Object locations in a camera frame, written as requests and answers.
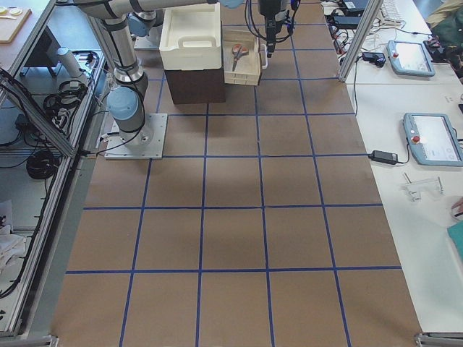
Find black power adapter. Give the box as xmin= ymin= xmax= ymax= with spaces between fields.
xmin=368 ymin=150 xmax=399 ymax=165

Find light wooden drawer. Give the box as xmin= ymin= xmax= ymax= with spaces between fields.
xmin=222 ymin=29 xmax=262 ymax=86

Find aluminium frame post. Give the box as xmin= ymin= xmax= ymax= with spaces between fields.
xmin=338 ymin=0 xmax=383 ymax=82

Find far teach pendant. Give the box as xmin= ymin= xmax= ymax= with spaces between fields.
xmin=386 ymin=40 xmax=435 ymax=77

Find dark brown wooden cabinet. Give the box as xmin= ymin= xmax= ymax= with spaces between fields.
xmin=165 ymin=67 xmax=226 ymax=105

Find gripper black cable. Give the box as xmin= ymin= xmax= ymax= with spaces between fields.
xmin=244 ymin=0 xmax=300 ymax=43

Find orange grey scissors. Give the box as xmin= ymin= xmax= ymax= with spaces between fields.
xmin=231 ymin=43 xmax=249 ymax=72

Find teach pendant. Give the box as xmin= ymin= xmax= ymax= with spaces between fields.
xmin=402 ymin=113 xmax=462 ymax=167
xmin=386 ymin=40 xmax=435 ymax=77

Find white plastic tray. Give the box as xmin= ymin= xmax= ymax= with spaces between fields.
xmin=159 ymin=4 xmax=222 ymax=71

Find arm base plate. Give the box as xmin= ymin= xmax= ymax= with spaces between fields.
xmin=104 ymin=113 xmax=168 ymax=160
xmin=134 ymin=35 xmax=161 ymax=51

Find wooden cutting board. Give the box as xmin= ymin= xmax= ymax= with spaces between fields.
xmin=1 ymin=7 xmax=31 ymax=43

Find white drawer handle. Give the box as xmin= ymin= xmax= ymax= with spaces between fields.
xmin=259 ymin=43 xmax=268 ymax=70

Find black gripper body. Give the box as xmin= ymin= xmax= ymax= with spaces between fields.
xmin=258 ymin=0 xmax=281 ymax=58

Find clear acrylic stand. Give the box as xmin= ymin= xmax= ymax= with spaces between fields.
xmin=404 ymin=173 xmax=444 ymax=202

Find near teach pendant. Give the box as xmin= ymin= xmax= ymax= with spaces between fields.
xmin=402 ymin=113 xmax=462 ymax=167

